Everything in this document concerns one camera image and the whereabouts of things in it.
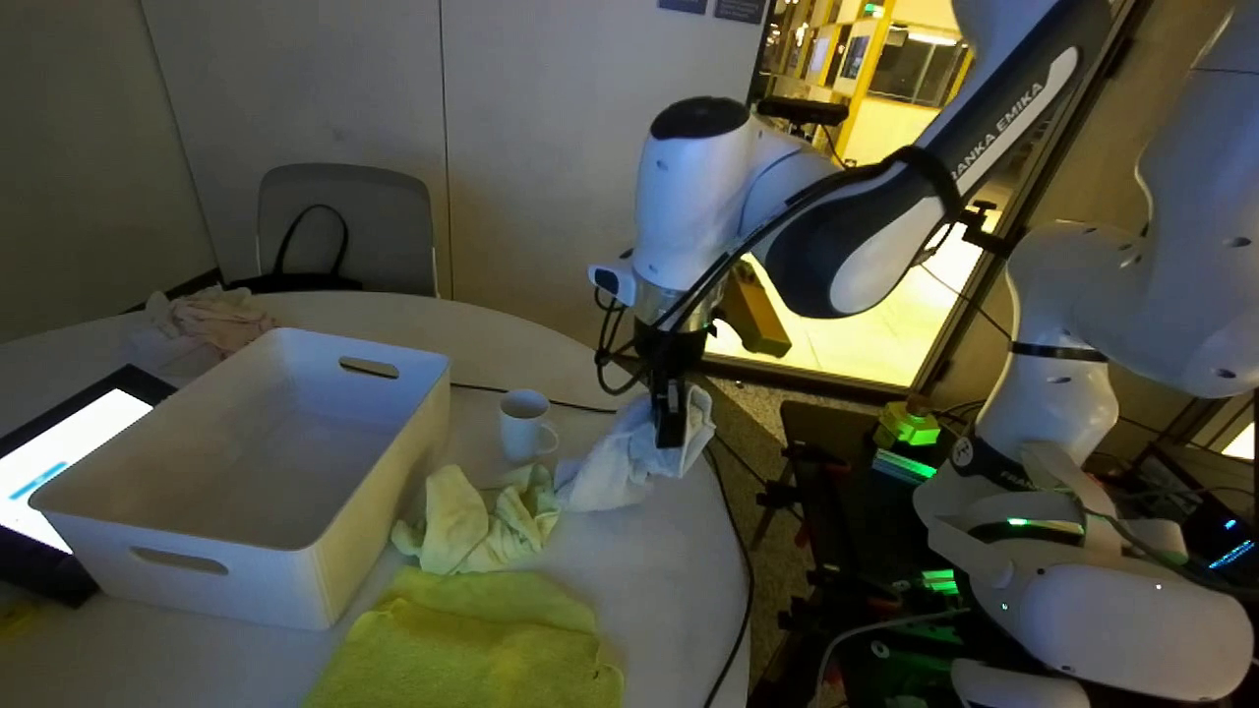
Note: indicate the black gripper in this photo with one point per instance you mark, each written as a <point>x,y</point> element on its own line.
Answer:
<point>668,356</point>

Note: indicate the white cloth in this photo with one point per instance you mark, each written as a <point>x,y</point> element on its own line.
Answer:
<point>613,472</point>

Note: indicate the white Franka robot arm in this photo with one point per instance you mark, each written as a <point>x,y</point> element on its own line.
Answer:
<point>692,196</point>

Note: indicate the white plastic box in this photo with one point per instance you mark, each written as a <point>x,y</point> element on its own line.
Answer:
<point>259,584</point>

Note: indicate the white mug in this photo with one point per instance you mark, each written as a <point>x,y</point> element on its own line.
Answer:
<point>519,425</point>

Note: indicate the black equipment cart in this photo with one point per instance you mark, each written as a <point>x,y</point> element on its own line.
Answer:
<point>828,524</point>

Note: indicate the small pale yellow cloth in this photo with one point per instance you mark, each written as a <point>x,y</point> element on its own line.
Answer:
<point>453,518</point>

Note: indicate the yellow-green microfiber towel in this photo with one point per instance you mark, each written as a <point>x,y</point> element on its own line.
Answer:
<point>472,642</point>

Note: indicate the grey chair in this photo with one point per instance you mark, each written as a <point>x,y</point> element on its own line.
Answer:
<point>394,223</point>

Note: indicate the pink crumpled cloth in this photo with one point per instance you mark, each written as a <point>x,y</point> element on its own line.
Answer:
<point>219,320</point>

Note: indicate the tablet device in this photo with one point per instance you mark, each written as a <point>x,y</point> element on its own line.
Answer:
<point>64,459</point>

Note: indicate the black camera stand clamp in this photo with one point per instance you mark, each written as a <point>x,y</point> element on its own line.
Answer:
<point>986,227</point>

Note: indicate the wall poster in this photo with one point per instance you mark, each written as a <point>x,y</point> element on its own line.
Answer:
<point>683,6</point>
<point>739,8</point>

